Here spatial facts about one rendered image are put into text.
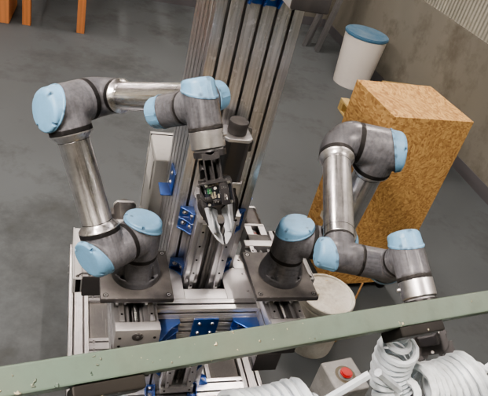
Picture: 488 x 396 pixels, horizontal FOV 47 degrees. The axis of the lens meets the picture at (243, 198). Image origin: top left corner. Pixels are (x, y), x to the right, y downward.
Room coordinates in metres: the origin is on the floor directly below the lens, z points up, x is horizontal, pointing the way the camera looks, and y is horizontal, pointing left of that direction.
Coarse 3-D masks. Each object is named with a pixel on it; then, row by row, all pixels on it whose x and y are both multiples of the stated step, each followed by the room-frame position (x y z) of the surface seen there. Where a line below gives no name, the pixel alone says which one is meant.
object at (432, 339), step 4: (436, 332) 0.82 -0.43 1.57; (424, 336) 0.82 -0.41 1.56; (428, 336) 0.82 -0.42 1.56; (432, 336) 0.81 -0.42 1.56; (436, 336) 0.82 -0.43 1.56; (416, 340) 0.81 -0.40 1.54; (420, 340) 0.81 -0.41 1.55; (424, 340) 0.81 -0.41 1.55; (428, 340) 0.81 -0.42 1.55; (432, 340) 0.81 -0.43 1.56; (436, 340) 0.81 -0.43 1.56; (420, 344) 0.81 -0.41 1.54; (424, 344) 0.81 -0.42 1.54; (428, 344) 0.81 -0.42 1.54; (432, 344) 0.81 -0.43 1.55; (436, 344) 0.81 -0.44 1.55
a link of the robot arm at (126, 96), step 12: (96, 84) 1.36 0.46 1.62; (108, 84) 1.36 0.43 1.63; (120, 84) 1.36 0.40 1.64; (132, 84) 1.34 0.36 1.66; (144, 84) 1.32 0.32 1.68; (156, 84) 1.30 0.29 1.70; (168, 84) 1.28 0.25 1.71; (180, 84) 1.26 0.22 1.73; (216, 84) 1.24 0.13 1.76; (108, 96) 1.34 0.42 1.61; (120, 96) 1.33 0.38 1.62; (132, 96) 1.31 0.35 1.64; (144, 96) 1.29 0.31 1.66; (228, 96) 1.25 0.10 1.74; (108, 108) 1.34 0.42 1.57; (120, 108) 1.34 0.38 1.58; (132, 108) 1.32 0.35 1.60
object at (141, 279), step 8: (128, 264) 1.26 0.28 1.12; (136, 264) 1.25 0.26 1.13; (144, 264) 1.26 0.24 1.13; (152, 264) 1.29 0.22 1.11; (120, 272) 1.26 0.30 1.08; (128, 272) 1.25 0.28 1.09; (136, 272) 1.25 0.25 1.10; (144, 272) 1.26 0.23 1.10; (152, 272) 1.29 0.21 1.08; (120, 280) 1.24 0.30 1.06; (128, 280) 1.24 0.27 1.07; (136, 280) 1.24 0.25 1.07; (144, 280) 1.25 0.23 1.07; (152, 280) 1.28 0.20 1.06; (128, 288) 1.24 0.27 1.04; (136, 288) 1.24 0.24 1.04; (144, 288) 1.25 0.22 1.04
